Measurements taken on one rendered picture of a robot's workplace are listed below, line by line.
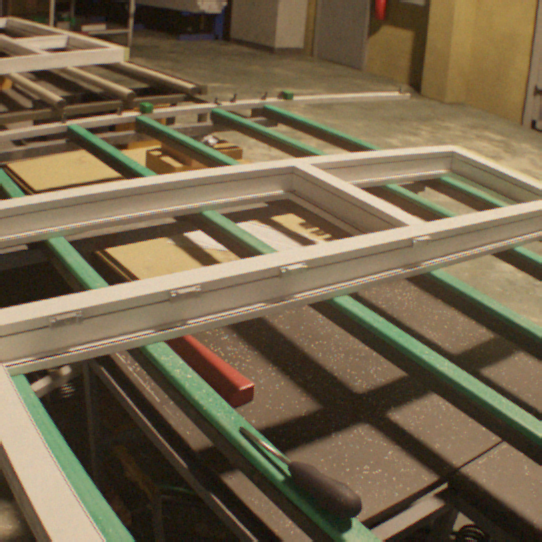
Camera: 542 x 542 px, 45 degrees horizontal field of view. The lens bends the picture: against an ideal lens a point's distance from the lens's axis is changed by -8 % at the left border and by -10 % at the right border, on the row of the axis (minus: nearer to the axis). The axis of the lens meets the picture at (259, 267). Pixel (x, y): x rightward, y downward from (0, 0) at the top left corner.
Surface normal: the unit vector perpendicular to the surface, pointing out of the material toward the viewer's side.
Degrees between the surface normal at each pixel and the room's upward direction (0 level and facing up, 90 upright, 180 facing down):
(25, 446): 0
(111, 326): 90
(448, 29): 90
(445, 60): 90
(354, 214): 90
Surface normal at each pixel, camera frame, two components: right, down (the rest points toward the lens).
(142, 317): 0.55, 0.40
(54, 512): 0.08, -0.90
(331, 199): -0.83, 0.18
